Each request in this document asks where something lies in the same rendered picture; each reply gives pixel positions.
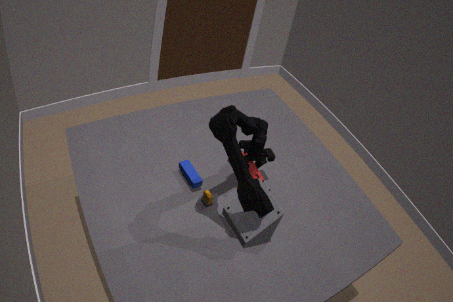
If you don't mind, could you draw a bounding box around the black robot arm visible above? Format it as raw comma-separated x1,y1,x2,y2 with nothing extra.
209,105,274,218

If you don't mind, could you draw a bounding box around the yellow rectangular block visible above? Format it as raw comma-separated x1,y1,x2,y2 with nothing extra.
203,190,213,205

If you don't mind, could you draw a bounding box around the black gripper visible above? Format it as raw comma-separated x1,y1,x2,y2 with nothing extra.
244,142,276,169

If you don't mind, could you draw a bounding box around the red tapered block with square sockets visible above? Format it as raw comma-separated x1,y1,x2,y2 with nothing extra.
242,152,264,182

